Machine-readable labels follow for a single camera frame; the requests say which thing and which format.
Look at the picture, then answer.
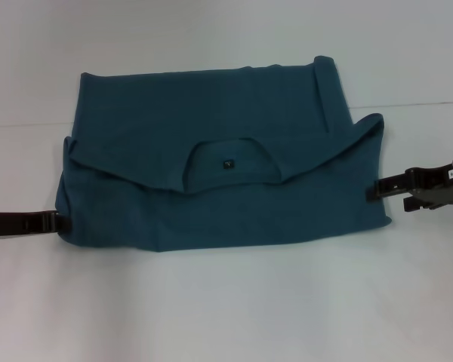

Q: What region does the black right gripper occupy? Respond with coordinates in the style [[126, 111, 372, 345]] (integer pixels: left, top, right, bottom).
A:
[[365, 163, 453, 213]]

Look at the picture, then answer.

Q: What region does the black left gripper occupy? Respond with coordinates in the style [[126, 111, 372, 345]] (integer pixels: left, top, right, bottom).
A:
[[0, 210, 73, 238]]

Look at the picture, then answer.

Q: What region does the teal FREE print t-shirt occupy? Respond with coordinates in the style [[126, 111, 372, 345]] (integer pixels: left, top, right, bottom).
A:
[[54, 55, 392, 253]]

